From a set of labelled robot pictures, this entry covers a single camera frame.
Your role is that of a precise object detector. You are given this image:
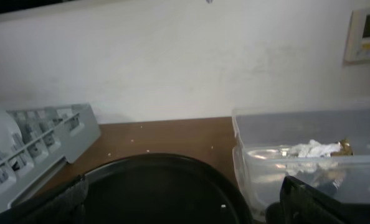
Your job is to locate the grey plastic dishwasher rack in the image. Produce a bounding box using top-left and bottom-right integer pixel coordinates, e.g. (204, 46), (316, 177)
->
(0, 104), (101, 213)

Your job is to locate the clear plastic bin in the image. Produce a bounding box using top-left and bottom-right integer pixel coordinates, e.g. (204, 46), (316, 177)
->
(232, 107), (370, 222)

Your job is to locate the white tissue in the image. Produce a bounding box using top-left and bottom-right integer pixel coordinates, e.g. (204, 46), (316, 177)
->
(288, 139), (341, 158)

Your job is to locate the beige wall control panel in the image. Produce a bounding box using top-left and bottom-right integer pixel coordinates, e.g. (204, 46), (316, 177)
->
(344, 7), (370, 63)

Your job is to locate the round black tray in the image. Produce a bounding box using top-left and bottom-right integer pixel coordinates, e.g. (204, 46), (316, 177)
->
(84, 153), (253, 224)

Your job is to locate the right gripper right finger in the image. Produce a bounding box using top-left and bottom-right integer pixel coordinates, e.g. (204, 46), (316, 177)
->
(280, 176), (370, 224)

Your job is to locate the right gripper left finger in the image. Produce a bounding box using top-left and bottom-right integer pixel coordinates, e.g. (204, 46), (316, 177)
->
(0, 175), (88, 224)

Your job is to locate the gold snack wrapper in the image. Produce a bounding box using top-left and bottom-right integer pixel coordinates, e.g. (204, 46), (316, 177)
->
(330, 139), (353, 157)

